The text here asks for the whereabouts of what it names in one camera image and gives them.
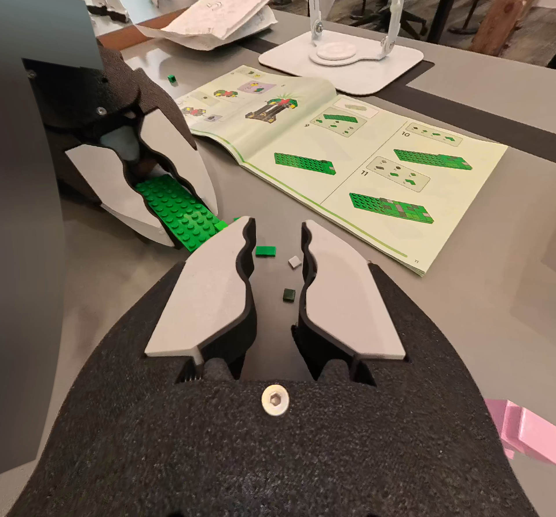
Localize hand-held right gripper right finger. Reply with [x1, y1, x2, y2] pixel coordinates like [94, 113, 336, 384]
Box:
[292, 220, 409, 382]

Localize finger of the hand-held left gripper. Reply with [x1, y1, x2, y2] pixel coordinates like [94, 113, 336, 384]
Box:
[65, 143, 175, 249]
[138, 108, 219, 216]

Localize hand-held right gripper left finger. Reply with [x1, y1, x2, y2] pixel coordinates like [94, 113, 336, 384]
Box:
[144, 216, 258, 381]

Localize large green studded plate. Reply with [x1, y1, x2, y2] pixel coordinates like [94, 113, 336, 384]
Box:
[135, 176, 221, 252]

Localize brown wooden desk panel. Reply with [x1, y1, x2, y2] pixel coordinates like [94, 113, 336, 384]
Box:
[98, 8, 187, 50]

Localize white desk lamp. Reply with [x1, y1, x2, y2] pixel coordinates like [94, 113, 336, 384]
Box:
[258, 0, 424, 96]

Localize white printed paper bag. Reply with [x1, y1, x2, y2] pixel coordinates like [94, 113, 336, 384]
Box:
[135, 19, 276, 52]
[165, 0, 279, 41]

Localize pale green instruction booklet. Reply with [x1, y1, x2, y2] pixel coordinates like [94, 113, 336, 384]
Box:
[176, 64, 509, 276]

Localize pink brick pig figure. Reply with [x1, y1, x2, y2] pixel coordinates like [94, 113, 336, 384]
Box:
[484, 399, 556, 465]

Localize brown wooden post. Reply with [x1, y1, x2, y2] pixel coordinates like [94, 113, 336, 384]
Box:
[471, 0, 556, 57]

